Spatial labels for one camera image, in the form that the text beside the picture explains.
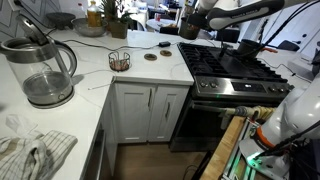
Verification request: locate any white cabinet door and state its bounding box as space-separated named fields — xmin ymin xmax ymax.
xmin=148 ymin=84 xmax=190 ymax=143
xmin=114 ymin=83 xmax=157 ymax=143

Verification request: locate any thin black power cable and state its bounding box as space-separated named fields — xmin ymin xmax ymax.
xmin=61 ymin=38 xmax=161 ymax=52

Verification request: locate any white box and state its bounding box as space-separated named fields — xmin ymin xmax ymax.
xmin=288 ymin=54 xmax=316 ymax=81

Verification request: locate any stainless dishwasher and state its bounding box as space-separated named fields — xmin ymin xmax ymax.
xmin=83 ymin=128 xmax=108 ymax=180

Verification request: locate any white round table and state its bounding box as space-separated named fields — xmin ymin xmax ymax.
xmin=146 ymin=18 xmax=178 ymax=33

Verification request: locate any white checked dish towel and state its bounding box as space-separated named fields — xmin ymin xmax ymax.
xmin=0 ymin=129 xmax=79 ymax=180

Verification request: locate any potted green plant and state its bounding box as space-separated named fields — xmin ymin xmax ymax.
xmin=99 ymin=0 xmax=135 ymax=40

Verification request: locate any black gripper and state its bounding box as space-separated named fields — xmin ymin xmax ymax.
xmin=186 ymin=12 xmax=210 ymax=29

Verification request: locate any small gray pot orange handle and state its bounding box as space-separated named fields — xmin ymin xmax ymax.
xmin=178 ymin=18 xmax=201 ymax=41

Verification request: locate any glass electric kettle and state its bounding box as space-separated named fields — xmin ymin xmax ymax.
xmin=0 ymin=13 xmax=78 ymax=110

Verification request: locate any beige towel on oven handle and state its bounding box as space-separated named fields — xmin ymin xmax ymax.
xmin=221 ymin=105 xmax=278 ymax=122

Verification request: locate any gray robot mounting plate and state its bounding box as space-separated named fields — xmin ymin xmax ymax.
xmin=238 ymin=138 xmax=292 ymax=180

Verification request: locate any copper wire basket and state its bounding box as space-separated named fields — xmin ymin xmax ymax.
xmin=107 ymin=50 xmax=132 ymax=73

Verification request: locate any clear bottle red cap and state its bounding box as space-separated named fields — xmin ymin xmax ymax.
xmin=74 ymin=2 xmax=87 ymax=20

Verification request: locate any stainless gas stove range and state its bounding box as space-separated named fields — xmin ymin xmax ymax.
xmin=169 ymin=41 xmax=296 ymax=153

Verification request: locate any amber oil bottle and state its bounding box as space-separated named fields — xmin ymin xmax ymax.
xmin=86 ymin=0 xmax=103 ymax=28

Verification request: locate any wooden table top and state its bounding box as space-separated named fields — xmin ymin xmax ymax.
xmin=199 ymin=115 xmax=246 ymax=180

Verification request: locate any dark stone bowl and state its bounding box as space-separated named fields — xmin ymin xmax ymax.
xmin=45 ymin=12 xmax=77 ymax=30

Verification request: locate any thin white stick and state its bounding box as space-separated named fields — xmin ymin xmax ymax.
xmin=87 ymin=75 xmax=117 ymax=91

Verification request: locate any large gray pot orange handle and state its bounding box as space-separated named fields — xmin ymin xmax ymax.
xmin=237 ymin=39 xmax=278 ymax=60

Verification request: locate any metal robot stand frame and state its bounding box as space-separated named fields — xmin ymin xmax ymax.
xmin=222 ymin=119 xmax=258 ymax=180

